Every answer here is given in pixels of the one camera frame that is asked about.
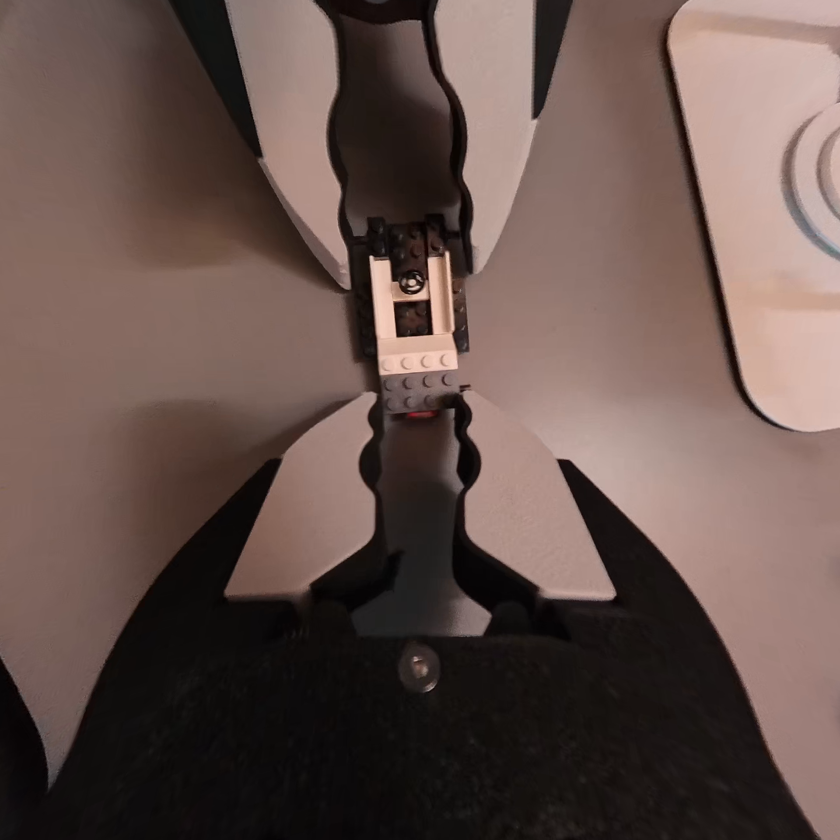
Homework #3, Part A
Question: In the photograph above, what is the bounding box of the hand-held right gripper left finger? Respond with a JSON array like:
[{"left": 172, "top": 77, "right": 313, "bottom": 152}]
[{"left": 226, "top": 392, "right": 384, "bottom": 606}]

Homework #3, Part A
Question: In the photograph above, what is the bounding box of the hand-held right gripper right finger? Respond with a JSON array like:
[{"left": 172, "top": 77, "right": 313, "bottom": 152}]
[{"left": 451, "top": 392, "right": 619, "bottom": 606}]

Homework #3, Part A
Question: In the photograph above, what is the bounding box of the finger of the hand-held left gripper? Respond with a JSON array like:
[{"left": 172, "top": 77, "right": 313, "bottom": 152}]
[
  {"left": 224, "top": 0, "right": 364, "bottom": 291},
  {"left": 424, "top": 0, "right": 544, "bottom": 278}
]

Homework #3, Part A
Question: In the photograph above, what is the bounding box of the orange white lego car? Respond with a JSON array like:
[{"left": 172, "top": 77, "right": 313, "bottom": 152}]
[{"left": 347, "top": 214, "right": 477, "bottom": 424}]

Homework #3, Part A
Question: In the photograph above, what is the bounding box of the white book stand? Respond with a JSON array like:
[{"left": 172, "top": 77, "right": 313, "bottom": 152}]
[{"left": 666, "top": 0, "right": 840, "bottom": 433}]

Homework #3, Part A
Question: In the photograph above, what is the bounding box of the black textured pad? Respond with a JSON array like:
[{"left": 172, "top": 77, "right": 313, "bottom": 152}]
[{"left": 0, "top": 650, "right": 53, "bottom": 840}]

